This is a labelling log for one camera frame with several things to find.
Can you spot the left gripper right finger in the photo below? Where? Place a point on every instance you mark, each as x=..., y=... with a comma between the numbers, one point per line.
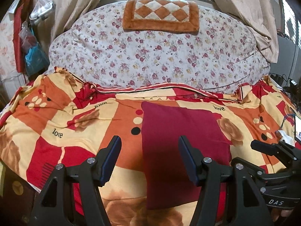
x=244, y=202

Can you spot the blue plastic bag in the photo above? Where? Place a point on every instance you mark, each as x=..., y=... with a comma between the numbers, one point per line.
x=36, y=60

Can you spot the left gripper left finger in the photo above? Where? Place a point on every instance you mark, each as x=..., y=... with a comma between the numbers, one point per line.
x=55, y=204

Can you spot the beige curtain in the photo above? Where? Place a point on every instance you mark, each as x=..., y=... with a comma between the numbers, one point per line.
x=258, y=15

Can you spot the clear plastic bag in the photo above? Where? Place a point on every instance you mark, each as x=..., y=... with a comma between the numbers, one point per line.
x=41, y=11

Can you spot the red orange patterned blanket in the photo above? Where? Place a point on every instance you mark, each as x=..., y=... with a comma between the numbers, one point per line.
x=62, y=119

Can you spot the white floral quilt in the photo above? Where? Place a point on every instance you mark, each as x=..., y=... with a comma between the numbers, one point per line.
x=221, y=56

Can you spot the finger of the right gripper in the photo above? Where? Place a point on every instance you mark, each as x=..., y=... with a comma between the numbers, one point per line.
x=249, y=165
x=288, y=155

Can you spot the person's right hand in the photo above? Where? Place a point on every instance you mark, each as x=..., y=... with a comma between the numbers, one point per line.
x=276, y=213

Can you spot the orange checkered cushion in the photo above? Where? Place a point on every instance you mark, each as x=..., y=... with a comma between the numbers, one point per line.
x=177, y=16

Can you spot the dark red garment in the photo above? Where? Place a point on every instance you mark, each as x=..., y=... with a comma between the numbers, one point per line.
x=168, y=184

